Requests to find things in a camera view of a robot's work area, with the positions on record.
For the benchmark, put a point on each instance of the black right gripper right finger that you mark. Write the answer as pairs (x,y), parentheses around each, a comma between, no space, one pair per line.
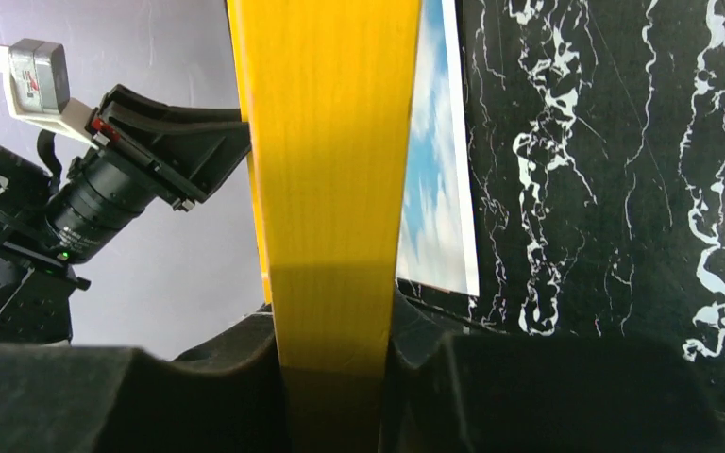
(451,391)

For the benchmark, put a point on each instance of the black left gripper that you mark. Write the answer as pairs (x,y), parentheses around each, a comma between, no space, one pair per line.
(144,150)

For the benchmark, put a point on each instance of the yellow wooden picture frame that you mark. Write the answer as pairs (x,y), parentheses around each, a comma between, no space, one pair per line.
(327,88)

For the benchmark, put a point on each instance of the sky and building photo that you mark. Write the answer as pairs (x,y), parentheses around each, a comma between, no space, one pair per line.
(437,245)

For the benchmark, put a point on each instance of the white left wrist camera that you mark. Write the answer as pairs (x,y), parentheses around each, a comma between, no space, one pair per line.
(37,90)

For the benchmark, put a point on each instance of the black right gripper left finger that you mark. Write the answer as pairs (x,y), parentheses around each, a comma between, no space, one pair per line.
(224,395)

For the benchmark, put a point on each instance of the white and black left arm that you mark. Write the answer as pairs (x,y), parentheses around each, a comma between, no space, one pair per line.
(35,283)

